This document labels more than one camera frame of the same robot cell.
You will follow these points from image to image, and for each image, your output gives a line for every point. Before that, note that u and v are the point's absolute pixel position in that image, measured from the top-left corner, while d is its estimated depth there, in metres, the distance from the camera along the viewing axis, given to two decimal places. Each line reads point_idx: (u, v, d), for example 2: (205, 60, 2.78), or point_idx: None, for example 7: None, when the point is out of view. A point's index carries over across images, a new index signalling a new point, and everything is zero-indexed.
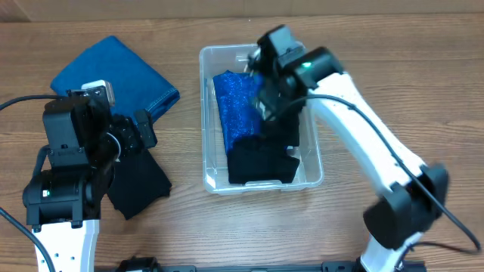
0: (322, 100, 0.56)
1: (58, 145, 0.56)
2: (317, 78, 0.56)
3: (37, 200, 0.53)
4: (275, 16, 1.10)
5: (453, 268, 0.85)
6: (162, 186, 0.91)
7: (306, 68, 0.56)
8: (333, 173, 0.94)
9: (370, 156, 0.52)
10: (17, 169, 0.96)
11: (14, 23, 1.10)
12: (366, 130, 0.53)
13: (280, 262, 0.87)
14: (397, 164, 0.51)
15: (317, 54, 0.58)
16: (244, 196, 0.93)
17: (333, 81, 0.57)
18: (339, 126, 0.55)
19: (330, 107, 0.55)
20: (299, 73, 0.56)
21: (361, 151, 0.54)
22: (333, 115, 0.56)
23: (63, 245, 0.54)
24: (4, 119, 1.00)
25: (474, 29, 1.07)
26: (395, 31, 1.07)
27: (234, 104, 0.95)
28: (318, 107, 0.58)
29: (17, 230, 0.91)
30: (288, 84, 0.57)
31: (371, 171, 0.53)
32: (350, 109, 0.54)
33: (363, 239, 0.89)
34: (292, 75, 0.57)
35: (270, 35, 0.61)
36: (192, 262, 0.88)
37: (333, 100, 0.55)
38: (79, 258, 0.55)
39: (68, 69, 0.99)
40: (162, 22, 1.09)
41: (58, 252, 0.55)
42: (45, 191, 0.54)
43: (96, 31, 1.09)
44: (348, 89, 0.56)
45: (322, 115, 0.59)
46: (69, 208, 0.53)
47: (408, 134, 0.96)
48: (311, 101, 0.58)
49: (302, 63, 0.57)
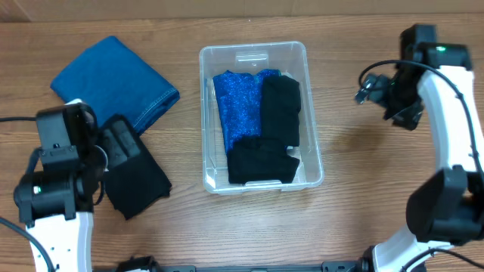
0: (436, 75, 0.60)
1: (49, 145, 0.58)
2: (442, 63, 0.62)
3: (30, 200, 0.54)
4: (275, 16, 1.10)
5: (453, 268, 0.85)
6: (161, 186, 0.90)
7: (442, 50, 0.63)
8: (333, 173, 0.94)
9: (452, 141, 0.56)
10: (17, 169, 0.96)
11: (14, 23, 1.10)
12: (458, 117, 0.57)
13: (280, 262, 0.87)
14: (470, 154, 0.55)
15: (457, 47, 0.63)
16: (244, 196, 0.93)
17: (459, 73, 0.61)
18: (436, 108, 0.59)
19: (439, 88, 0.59)
20: (432, 53, 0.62)
21: (442, 133, 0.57)
22: (437, 95, 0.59)
23: (61, 242, 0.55)
24: (3, 119, 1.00)
25: (474, 29, 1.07)
26: (395, 32, 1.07)
27: (234, 104, 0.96)
28: (429, 86, 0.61)
29: (16, 230, 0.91)
30: (414, 58, 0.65)
31: (441, 154, 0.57)
32: (457, 96, 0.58)
33: (363, 239, 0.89)
34: (422, 51, 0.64)
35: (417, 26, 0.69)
36: (192, 262, 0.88)
37: (446, 82, 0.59)
38: (76, 253, 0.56)
39: (68, 69, 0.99)
40: (162, 22, 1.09)
41: (55, 249, 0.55)
42: (35, 187, 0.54)
43: (96, 31, 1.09)
44: (468, 84, 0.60)
45: (426, 103, 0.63)
46: (61, 203, 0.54)
47: (405, 134, 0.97)
48: (426, 76, 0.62)
49: (439, 47, 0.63)
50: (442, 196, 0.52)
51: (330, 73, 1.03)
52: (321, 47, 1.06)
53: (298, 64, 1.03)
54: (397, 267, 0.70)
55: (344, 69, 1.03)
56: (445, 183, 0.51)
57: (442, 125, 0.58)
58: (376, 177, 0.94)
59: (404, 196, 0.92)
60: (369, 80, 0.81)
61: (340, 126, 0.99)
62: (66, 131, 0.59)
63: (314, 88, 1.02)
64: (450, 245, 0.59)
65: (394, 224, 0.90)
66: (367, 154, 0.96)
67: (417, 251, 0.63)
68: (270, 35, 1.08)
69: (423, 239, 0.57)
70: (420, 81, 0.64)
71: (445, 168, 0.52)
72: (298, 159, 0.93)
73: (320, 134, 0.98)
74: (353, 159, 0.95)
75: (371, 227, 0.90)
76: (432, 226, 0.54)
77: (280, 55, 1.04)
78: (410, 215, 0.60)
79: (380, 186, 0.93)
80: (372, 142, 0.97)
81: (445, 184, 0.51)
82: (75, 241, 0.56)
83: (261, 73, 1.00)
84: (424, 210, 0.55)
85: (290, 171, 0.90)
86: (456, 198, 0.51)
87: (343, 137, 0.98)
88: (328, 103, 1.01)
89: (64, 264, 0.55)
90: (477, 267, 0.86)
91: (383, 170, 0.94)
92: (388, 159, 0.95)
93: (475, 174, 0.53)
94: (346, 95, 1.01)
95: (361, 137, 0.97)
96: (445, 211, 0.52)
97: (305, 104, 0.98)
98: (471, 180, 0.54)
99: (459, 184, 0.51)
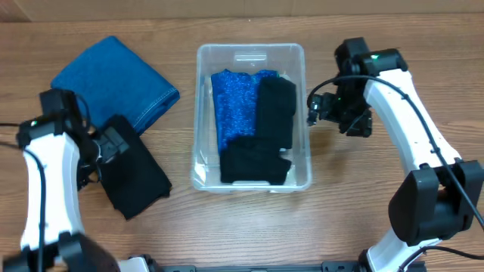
0: (378, 83, 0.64)
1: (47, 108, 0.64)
2: (381, 70, 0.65)
3: (26, 133, 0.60)
4: (275, 16, 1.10)
5: (452, 268, 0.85)
6: (162, 186, 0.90)
7: (375, 58, 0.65)
8: (333, 173, 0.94)
9: (411, 143, 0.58)
10: (17, 169, 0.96)
11: (14, 23, 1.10)
12: (411, 118, 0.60)
13: (280, 262, 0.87)
14: (432, 151, 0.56)
15: (388, 52, 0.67)
16: (233, 194, 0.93)
17: (395, 75, 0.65)
18: (390, 115, 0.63)
19: (385, 94, 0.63)
20: (367, 63, 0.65)
21: (404, 138, 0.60)
22: (386, 102, 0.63)
23: (50, 156, 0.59)
24: (3, 119, 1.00)
25: (474, 29, 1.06)
26: (395, 32, 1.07)
27: (230, 103, 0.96)
28: (376, 94, 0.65)
29: (17, 230, 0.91)
30: (352, 71, 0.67)
31: (407, 158, 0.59)
32: (402, 98, 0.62)
33: (362, 239, 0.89)
34: (358, 63, 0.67)
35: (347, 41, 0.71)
36: (192, 262, 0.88)
37: (389, 88, 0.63)
38: (63, 171, 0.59)
39: (68, 69, 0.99)
40: (162, 22, 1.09)
41: (46, 162, 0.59)
42: (33, 122, 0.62)
43: (96, 31, 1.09)
44: (406, 83, 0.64)
45: (380, 114, 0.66)
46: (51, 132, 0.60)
47: None
48: (370, 86, 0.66)
49: (371, 56, 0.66)
50: (420, 198, 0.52)
51: (330, 73, 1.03)
52: (321, 47, 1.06)
53: (296, 66, 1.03)
54: (395, 267, 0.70)
55: None
56: (418, 186, 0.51)
57: (401, 135, 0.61)
58: (376, 177, 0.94)
59: None
60: (314, 101, 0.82)
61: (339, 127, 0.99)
62: (63, 97, 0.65)
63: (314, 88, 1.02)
64: (438, 241, 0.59)
65: None
66: (367, 154, 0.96)
67: (412, 251, 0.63)
68: (270, 35, 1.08)
69: (412, 242, 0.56)
70: (366, 91, 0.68)
71: (415, 171, 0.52)
72: (290, 162, 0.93)
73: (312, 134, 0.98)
74: (352, 159, 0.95)
75: (370, 227, 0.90)
76: (417, 228, 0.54)
77: (280, 56, 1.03)
78: (395, 220, 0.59)
79: (380, 186, 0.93)
80: (372, 142, 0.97)
81: (418, 185, 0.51)
82: (61, 156, 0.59)
83: (259, 74, 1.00)
84: (406, 213, 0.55)
85: (281, 174, 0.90)
86: (432, 195, 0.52)
87: (343, 137, 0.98)
88: None
89: (52, 174, 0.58)
90: (477, 267, 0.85)
91: (383, 170, 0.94)
92: (388, 159, 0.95)
93: (442, 168, 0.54)
94: None
95: (361, 137, 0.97)
96: (425, 211, 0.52)
97: (300, 106, 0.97)
98: (441, 174, 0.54)
99: (431, 180, 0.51)
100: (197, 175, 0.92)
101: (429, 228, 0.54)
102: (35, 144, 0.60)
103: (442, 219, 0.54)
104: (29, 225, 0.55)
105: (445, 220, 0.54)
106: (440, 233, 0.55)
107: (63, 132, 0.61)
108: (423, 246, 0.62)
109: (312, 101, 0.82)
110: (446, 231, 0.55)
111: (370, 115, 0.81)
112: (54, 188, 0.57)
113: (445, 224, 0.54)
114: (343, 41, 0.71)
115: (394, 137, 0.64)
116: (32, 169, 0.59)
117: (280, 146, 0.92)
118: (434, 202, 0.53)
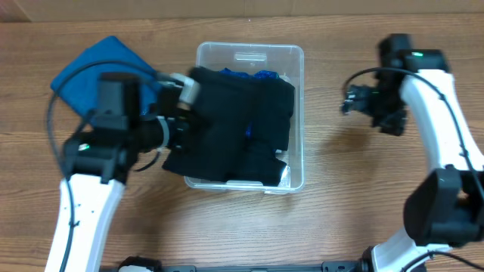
0: (416, 79, 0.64)
1: (103, 109, 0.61)
2: (421, 69, 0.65)
3: (76, 154, 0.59)
4: (275, 16, 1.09)
5: (453, 268, 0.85)
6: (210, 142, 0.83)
7: (419, 56, 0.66)
8: (333, 173, 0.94)
9: (440, 142, 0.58)
10: (17, 170, 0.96)
11: (13, 23, 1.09)
12: (445, 121, 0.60)
13: (280, 262, 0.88)
14: (462, 154, 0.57)
15: (431, 52, 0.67)
16: (227, 193, 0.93)
17: (435, 74, 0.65)
18: (423, 114, 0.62)
19: (421, 91, 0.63)
20: (408, 60, 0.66)
21: (432, 140, 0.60)
22: (422, 100, 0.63)
23: (88, 197, 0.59)
24: (3, 119, 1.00)
25: (474, 29, 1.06)
26: (395, 32, 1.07)
27: None
28: (413, 89, 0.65)
29: (16, 230, 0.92)
30: (395, 66, 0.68)
31: (434, 157, 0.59)
32: (439, 98, 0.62)
33: (363, 239, 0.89)
34: (400, 59, 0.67)
35: (392, 36, 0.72)
36: (192, 262, 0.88)
37: (428, 86, 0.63)
38: (95, 227, 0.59)
39: (68, 69, 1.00)
40: (162, 22, 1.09)
41: (79, 209, 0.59)
42: (82, 145, 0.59)
43: (96, 31, 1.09)
44: (445, 84, 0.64)
45: (412, 108, 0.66)
46: (100, 167, 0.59)
47: (407, 134, 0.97)
48: (407, 82, 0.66)
49: (414, 53, 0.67)
50: (436, 197, 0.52)
51: (330, 73, 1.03)
52: (321, 47, 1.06)
53: (296, 67, 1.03)
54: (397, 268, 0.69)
55: (343, 69, 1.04)
56: (439, 184, 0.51)
57: (431, 137, 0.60)
58: (376, 177, 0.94)
59: (404, 196, 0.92)
60: (351, 91, 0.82)
61: (339, 126, 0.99)
62: (129, 86, 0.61)
63: (314, 88, 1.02)
64: (448, 247, 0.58)
65: (395, 225, 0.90)
66: (367, 153, 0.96)
67: (418, 253, 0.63)
68: (270, 35, 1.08)
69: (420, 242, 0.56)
70: (404, 87, 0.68)
71: (439, 169, 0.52)
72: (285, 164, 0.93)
73: (308, 135, 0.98)
74: (353, 159, 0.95)
75: (371, 227, 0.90)
76: (427, 227, 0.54)
77: (280, 57, 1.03)
78: (407, 219, 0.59)
79: (380, 186, 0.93)
80: (372, 142, 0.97)
81: (439, 184, 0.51)
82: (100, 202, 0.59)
83: (257, 75, 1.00)
84: (420, 211, 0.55)
85: (275, 174, 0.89)
86: (451, 199, 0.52)
87: (343, 138, 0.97)
88: (328, 103, 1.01)
89: (84, 229, 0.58)
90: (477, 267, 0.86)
91: (384, 170, 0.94)
92: (389, 159, 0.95)
93: (466, 174, 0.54)
94: None
95: (361, 137, 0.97)
96: (439, 209, 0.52)
97: (297, 108, 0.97)
98: (464, 179, 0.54)
99: (454, 182, 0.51)
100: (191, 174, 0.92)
101: (441, 231, 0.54)
102: (75, 177, 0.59)
103: (456, 224, 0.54)
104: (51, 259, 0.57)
105: (459, 226, 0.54)
106: (453, 239, 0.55)
107: (113, 175, 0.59)
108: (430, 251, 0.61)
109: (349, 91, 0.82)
110: (459, 236, 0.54)
111: (404, 113, 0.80)
112: (79, 248, 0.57)
113: (457, 230, 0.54)
114: (390, 32, 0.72)
115: (421, 135, 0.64)
116: (66, 203, 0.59)
117: (275, 147, 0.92)
118: (452, 205, 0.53)
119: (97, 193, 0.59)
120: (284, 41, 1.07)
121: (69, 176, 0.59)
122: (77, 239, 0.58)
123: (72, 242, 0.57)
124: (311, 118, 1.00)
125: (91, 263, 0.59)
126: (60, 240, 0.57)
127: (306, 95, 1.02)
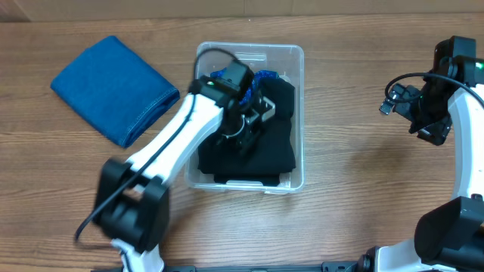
0: (469, 95, 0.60)
1: (225, 77, 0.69)
2: (478, 81, 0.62)
3: (202, 83, 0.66)
4: (275, 16, 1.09)
5: None
6: (265, 157, 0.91)
7: (479, 68, 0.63)
8: (333, 173, 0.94)
9: (474, 170, 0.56)
10: (17, 169, 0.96)
11: (13, 23, 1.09)
12: None
13: (280, 262, 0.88)
14: None
15: None
16: (227, 193, 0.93)
17: None
18: (466, 131, 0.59)
19: (471, 110, 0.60)
20: (466, 69, 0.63)
21: (466, 162, 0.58)
22: (468, 118, 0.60)
23: (205, 109, 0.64)
24: (3, 119, 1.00)
25: (474, 29, 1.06)
26: (395, 31, 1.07)
27: None
28: (460, 106, 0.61)
29: (16, 230, 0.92)
30: (449, 72, 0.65)
31: (463, 180, 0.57)
32: None
33: (363, 239, 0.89)
34: (457, 65, 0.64)
35: (456, 39, 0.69)
36: (193, 263, 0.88)
37: (479, 105, 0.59)
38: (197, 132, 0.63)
39: (68, 69, 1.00)
40: (162, 22, 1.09)
41: (196, 109, 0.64)
42: (209, 81, 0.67)
43: (96, 31, 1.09)
44: None
45: (454, 125, 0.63)
46: (213, 103, 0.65)
47: (407, 134, 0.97)
48: (458, 93, 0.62)
49: (476, 63, 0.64)
50: (456, 225, 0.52)
51: (330, 73, 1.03)
52: (321, 47, 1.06)
53: (295, 68, 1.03)
54: None
55: (344, 69, 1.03)
56: (461, 213, 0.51)
57: (466, 159, 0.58)
58: (376, 177, 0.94)
59: (404, 196, 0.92)
60: (395, 91, 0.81)
61: (339, 126, 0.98)
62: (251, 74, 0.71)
63: (314, 88, 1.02)
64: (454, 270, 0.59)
65: (395, 225, 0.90)
66: (367, 153, 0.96)
67: (423, 268, 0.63)
68: (270, 35, 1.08)
69: (429, 260, 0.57)
70: (452, 97, 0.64)
71: (465, 198, 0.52)
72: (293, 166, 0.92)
73: (309, 135, 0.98)
74: (353, 159, 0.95)
75: (371, 227, 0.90)
76: (440, 250, 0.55)
77: (280, 57, 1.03)
78: (421, 236, 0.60)
79: (380, 186, 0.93)
80: (372, 142, 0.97)
81: (461, 213, 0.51)
82: (207, 121, 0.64)
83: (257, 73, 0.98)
84: (435, 233, 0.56)
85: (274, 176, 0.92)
86: (470, 230, 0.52)
87: (343, 137, 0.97)
88: (328, 103, 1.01)
89: (190, 130, 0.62)
90: None
91: (384, 170, 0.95)
92: (389, 159, 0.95)
93: None
94: (347, 95, 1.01)
95: (361, 137, 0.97)
96: (456, 236, 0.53)
97: (297, 108, 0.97)
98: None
99: (478, 216, 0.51)
100: (191, 173, 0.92)
101: (451, 254, 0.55)
102: (199, 97, 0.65)
103: (466, 251, 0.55)
104: (159, 136, 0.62)
105: (468, 254, 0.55)
106: (460, 265, 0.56)
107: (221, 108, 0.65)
108: (432, 268, 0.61)
109: (393, 89, 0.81)
110: (467, 264, 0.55)
111: (449, 123, 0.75)
112: (181, 140, 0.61)
113: (466, 257, 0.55)
114: (451, 36, 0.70)
115: (457, 152, 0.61)
116: (187, 106, 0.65)
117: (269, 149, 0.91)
118: (470, 236, 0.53)
119: (209, 111, 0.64)
120: (283, 41, 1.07)
121: (193, 94, 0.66)
122: (186, 131, 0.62)
123: (181, 132, 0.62)
124: (311, 117, 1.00)
125: (181, 160, 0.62)
126: (170, 130, 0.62)
127: (306, 95, 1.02)
